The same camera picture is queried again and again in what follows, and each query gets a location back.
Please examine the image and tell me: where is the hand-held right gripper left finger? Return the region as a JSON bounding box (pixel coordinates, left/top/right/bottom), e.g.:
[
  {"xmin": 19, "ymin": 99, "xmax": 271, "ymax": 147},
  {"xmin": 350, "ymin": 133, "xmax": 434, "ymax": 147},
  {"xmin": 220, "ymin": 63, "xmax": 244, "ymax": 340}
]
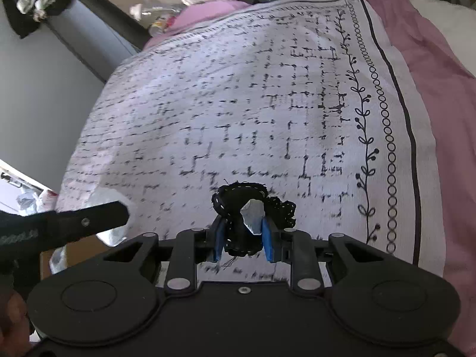
[{"xmin": 102, "ymin": 217, "xmax": 227, "ymax": 293}]

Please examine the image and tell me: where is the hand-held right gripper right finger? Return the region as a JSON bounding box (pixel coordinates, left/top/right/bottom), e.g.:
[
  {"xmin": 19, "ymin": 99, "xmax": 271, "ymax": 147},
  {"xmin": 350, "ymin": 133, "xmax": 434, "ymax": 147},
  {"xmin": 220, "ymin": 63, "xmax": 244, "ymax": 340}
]
[{"xmin": 260, "ymin": 216, "xmax": 381, "ymax": 295}]

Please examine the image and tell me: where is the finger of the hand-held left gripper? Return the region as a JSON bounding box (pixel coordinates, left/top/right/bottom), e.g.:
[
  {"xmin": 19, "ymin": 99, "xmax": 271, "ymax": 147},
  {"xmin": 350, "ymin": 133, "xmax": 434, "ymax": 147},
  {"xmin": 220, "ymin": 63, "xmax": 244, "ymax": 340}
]
[{"xmin": 48, "ymin": 200, "xmax": 130, "ymax": 248}]

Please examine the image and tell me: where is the black item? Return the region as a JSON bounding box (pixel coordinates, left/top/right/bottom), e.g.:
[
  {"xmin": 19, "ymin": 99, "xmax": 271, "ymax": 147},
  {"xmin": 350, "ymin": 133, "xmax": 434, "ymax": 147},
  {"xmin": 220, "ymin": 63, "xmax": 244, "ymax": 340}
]
[{"xmin": 49, "ymin": 187, "xmax": 131, "ymax": 274}]

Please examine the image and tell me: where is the brown cardboard box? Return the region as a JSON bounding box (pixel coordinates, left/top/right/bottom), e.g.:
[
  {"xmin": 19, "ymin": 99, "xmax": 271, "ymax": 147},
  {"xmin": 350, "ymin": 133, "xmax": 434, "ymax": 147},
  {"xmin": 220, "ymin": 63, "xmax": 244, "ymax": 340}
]
[{"xmin": 39, "ymin": 245, "xmax": 70, "ymax": 281}]

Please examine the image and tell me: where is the black scrunchie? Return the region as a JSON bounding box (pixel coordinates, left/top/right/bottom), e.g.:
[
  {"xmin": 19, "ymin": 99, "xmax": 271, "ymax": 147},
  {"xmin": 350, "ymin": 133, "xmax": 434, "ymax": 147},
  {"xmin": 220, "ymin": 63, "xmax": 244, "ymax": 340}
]
[{"xmin": 211, "ymin": 181, "xmax": 298, "ymax": 258}]

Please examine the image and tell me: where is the person's left hand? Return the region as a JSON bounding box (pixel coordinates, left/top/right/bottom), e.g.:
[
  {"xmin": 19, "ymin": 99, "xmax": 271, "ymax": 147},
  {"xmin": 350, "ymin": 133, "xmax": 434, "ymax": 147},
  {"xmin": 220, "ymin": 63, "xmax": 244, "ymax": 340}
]
[{"xmin": 0, "ymin": 291, "xmax": 32, "ymax": 343}]

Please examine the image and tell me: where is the grey plastic bag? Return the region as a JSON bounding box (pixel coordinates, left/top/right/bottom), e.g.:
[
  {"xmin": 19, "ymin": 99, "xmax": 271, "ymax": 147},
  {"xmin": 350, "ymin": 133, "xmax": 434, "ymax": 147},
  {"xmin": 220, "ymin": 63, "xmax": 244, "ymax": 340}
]
[{"xmin": 16, "ymin": 187, "xmax": 42, "ymax": 215}]

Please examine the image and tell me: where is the white red plastic bag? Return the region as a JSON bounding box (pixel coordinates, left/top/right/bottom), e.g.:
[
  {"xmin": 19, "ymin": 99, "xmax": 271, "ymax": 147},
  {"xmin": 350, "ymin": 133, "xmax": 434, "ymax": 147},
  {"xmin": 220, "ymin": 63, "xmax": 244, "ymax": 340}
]
[{"xmin": 39, "ymin": 189, "xmax": 59, "ymax": 210}]

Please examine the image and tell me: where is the white black printed blanket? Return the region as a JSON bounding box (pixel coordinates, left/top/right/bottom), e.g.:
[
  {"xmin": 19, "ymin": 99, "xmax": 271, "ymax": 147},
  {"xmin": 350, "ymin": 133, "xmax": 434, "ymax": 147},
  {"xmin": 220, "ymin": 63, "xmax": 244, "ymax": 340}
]
[{"xmin": 55, "ymin": 0, "xmax": 447, "ymax": 288}]

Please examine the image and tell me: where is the grey door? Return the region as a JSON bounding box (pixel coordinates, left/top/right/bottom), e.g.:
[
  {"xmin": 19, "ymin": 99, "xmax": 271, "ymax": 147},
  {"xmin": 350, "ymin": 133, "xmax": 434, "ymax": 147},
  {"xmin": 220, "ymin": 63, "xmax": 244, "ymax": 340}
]
[{"xmin": 45, "ymin": 0, "xmax": 139, "ymax": 84}]

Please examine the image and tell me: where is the pink bed sheet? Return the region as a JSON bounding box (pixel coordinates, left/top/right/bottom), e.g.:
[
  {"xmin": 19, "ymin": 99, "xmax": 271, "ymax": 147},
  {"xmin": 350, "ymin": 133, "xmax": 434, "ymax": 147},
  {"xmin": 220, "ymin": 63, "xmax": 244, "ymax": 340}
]
[{"xmin": 143, "ymin": 0, "xmax": 476, "ymax": 355}]

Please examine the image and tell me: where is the hanging black white jacket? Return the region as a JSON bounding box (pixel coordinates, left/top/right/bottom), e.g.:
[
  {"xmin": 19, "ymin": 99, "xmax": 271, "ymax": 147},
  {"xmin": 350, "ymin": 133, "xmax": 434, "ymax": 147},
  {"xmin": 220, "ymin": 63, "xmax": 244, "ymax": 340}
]
[{"xmin": 0, "ymin": 0, "xmax": 76, "ymax": 40}]

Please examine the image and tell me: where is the clear plastic bottle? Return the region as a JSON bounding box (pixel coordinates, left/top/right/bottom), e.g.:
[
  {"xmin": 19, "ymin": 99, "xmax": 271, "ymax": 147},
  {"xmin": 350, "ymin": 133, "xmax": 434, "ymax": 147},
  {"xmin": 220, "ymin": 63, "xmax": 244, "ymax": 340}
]
[{"xmin": 130, "ymin": 0, "xmax": 187, "ymax": 21}]

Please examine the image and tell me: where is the white pillow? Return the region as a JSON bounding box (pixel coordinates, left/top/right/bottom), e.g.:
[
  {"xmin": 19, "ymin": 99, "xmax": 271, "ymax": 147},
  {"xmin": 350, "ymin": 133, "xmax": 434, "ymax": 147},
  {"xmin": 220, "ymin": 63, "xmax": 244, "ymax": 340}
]
[{"xmin": 405, "ymin": 0, "xmax": 476, "ymax": 79}]

